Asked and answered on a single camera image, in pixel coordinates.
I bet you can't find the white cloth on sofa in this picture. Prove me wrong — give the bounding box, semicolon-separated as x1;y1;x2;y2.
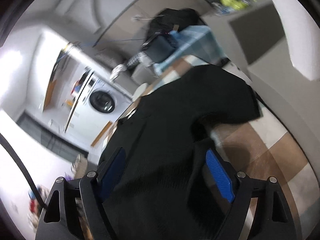
110;64;127;82

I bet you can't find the checkered plaid blanket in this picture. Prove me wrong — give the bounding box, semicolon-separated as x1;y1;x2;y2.
142;59;312;239

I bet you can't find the black storage bin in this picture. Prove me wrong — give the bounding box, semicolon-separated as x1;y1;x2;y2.
141;32;178;63

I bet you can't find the white washing machine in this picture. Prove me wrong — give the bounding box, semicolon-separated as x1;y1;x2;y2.
64;70;132;132

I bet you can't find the black white patterned pillow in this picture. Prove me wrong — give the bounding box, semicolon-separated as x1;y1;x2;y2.
126;52;142;70

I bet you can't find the grey fabric box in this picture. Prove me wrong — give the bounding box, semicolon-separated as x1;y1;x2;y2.
202;3;319;95

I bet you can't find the black clothes pile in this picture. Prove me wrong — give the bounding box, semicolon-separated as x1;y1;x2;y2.
145;8;206;40

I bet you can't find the black knit garment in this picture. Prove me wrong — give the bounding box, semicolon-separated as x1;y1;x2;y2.
100;65;260;239

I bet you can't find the light blue checkered cloth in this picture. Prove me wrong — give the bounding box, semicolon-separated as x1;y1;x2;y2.
153;25;227;76

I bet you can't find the grey sofa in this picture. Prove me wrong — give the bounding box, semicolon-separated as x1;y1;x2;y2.
95;49;157;85

